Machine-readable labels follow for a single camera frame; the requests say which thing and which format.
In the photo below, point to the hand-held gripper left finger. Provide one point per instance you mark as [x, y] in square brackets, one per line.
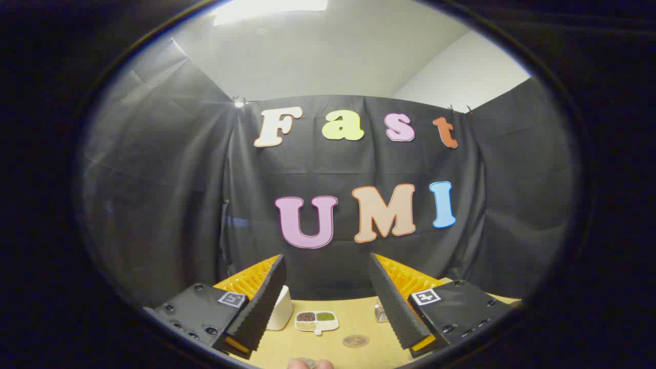
[266, 302]

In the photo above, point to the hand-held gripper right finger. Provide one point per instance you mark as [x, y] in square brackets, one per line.
[392, 302]

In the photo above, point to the small clear bottle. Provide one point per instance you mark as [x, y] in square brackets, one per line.
[380, 312]

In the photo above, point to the white cup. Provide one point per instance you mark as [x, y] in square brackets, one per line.
[283, 310]

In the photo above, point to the round brown coaster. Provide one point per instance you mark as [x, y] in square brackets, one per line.
[355, 341]

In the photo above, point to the wooden table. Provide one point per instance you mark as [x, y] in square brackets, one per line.
[359, 323]

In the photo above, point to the white divided dish with grains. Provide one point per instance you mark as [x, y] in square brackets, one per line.
[316, 322]

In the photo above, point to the black backdrop cloth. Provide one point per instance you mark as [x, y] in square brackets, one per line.
[333, 164]

